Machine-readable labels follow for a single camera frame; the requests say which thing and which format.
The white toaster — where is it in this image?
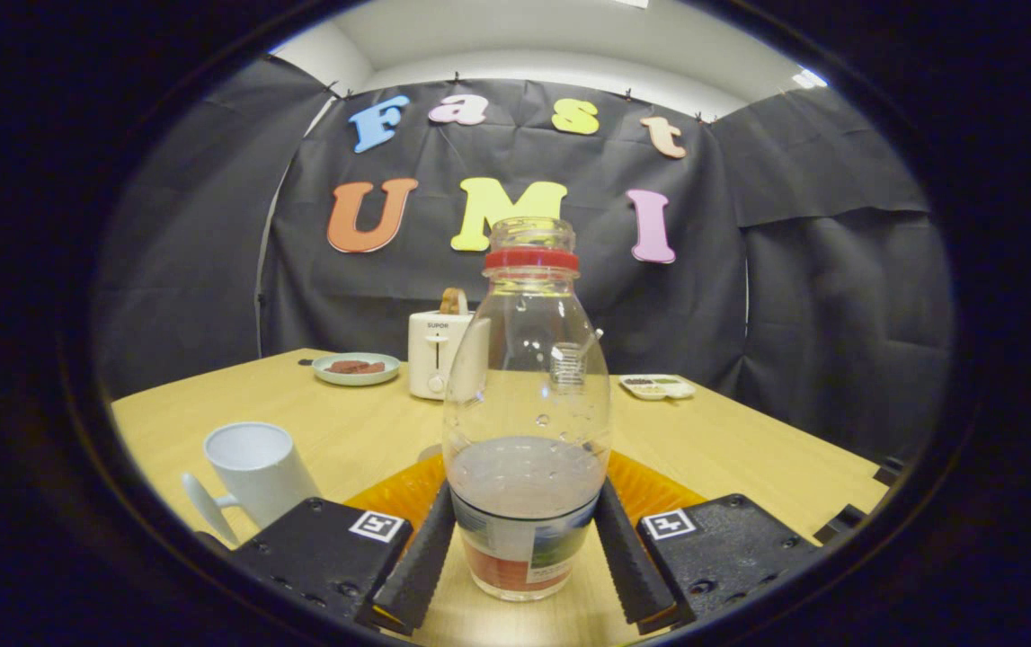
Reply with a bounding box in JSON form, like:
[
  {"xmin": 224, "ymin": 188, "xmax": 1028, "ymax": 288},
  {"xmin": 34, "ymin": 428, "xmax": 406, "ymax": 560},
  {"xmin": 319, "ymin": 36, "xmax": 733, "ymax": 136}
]
[{"xmin": 407, "ymin": 309, "xmax": 491, "ymax": 402}]

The small metal wire rack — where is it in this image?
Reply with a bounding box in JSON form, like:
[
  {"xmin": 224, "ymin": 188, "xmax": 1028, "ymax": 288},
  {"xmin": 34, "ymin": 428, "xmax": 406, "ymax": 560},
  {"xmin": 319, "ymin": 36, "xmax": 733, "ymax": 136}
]
[{"xmin": 549, "ymin": 328, "xmax": 606, "ymax": 394}]

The white divided sauce dish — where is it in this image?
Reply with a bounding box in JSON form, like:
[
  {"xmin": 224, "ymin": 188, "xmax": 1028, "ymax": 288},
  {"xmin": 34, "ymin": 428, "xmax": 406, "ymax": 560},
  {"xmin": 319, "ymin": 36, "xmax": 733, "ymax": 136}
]
[{"xmin": 618, "ymin": 374, "xmax": 697, "ymax": 402}]

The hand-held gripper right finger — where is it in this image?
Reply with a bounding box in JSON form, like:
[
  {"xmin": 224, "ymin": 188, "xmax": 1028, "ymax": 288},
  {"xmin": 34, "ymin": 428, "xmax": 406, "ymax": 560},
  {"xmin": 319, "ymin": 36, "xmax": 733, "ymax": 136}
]
[{"xmin": 593, "ymin": 449, "xmax": 826, "ymax": 634}]

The pale green plate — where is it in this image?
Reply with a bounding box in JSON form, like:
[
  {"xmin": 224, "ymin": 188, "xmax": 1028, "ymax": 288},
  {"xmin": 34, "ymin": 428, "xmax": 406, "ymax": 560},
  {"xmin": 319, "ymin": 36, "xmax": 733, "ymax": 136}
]
[{"xmin": 312, "ymin": 351, "xmax": 402, "ymax": 387}]

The wooden table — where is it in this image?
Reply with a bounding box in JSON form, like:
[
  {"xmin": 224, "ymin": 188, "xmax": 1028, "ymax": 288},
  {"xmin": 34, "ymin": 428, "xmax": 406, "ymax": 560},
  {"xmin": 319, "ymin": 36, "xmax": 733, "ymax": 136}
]
[{"xmin": 109, "ymin": 348, "xmax": 892, "ymax": 647}]

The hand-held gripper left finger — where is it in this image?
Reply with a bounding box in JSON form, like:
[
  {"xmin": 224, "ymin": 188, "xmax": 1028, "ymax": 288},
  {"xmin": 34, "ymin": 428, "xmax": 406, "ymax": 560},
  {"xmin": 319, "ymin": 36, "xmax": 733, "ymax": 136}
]
[{"xmin": 196, "ymin": 452, "xmax": 458, "ymax": 636}]

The white cup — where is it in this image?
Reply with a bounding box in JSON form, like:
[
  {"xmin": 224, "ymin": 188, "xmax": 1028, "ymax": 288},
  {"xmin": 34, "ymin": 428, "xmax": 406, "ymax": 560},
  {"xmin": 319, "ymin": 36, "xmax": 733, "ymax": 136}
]
[{"xmin": 181, "ymin": 421, "xmax": 322, "ymax": 549}]

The clear plastic juice bottle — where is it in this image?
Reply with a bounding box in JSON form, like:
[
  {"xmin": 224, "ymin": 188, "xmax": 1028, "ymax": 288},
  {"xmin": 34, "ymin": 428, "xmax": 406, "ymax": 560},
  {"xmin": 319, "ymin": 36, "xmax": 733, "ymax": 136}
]
[{"xmin": 440, "ymin": 217, "xmax": 612, "ymax": 602}]

